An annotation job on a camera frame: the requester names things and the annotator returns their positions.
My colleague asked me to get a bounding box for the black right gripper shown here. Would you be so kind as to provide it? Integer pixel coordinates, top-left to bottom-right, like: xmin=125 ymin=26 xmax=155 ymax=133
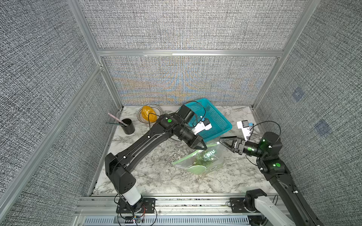
xmin=221 ymin=137 xmax=268 ymax=162

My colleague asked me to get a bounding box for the clear zip-top bag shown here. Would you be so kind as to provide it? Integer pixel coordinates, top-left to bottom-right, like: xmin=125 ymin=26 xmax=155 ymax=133
xmin=172 ymin=142 xmax=227 ymax=176

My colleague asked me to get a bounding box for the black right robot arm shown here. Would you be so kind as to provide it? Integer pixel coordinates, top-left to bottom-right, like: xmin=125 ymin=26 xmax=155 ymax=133
xmin=219 ymin=132 xmax=323 ymax=226

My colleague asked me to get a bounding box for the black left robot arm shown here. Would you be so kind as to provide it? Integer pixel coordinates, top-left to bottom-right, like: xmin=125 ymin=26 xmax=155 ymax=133
xmin=105 ymin=105 xmax=207 ymax=209

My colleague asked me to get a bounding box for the teal plastic basket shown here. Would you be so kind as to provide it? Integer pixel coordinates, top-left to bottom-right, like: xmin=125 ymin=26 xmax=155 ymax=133
xmin=185 ymin=98 xmax=232 ymax=142

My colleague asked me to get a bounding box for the white patterned bowl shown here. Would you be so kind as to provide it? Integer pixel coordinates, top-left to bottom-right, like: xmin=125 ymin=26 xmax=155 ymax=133
xmin=137 ymin=105 xmax=163 ymax=123

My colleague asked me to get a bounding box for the orange fruit in bowl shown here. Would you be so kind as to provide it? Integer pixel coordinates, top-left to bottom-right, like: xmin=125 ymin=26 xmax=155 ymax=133
xmin=141 ymin=105 xmax=157 ymax=123

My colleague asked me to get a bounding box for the black cup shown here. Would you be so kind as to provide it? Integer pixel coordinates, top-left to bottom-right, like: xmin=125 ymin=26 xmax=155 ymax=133
xmin=121 ymin=118 xmax=135 ymax=135

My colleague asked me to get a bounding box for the pink stick in cup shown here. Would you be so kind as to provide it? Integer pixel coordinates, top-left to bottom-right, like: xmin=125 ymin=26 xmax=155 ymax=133
xmin=108 ymin=113 xmax=128 ymax=127

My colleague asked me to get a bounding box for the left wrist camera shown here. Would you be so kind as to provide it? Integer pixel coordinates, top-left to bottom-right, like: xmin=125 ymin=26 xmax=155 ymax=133
xmin=192 ymin=118 xmax=212 ymax=135

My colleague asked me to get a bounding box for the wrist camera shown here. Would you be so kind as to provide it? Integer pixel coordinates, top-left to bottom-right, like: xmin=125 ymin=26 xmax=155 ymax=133
xmin=192 ymin=118 xmax=212 ymax=135
xmin=237 ymin=120 xmax=254 ymax=141

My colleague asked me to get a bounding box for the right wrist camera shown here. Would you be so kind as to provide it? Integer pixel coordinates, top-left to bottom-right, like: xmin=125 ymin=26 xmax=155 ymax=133
xmin=237 ymin=120 xmax=254 ymax=141

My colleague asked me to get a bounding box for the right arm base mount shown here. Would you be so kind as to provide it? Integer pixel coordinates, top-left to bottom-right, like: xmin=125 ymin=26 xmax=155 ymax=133
xmin=229 ymin=197 xmax=256 ymax=213

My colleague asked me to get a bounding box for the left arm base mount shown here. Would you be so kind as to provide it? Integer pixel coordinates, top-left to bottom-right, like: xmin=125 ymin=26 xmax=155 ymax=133
xmin=116 ymin=198 xmax=156 ymax=215

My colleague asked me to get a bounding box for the white slotted cable duct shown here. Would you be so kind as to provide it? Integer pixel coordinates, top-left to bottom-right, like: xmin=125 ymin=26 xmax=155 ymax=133
xmin=82 ymin=215 xmax=250 ymax=226

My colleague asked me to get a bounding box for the aluminium front rail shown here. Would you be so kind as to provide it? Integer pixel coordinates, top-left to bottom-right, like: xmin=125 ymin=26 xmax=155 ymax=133
xmin=74 ymin=194 xmax=283 ymax=217

